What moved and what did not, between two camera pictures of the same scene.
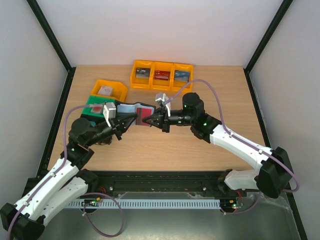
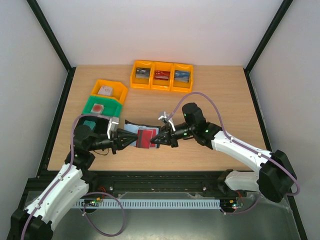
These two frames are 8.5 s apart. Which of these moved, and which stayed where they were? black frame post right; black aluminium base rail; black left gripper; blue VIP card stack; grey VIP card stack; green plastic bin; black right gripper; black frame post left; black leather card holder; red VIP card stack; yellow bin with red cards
Moved: black right gripper; black left gripper; black leather card holder
Stayed: black frame post left; yellow bin with red cards; red VIP card stack; green plastic bin; black frame post right; grey VIP card stack; black aluminium base rail; blue VIP card stack
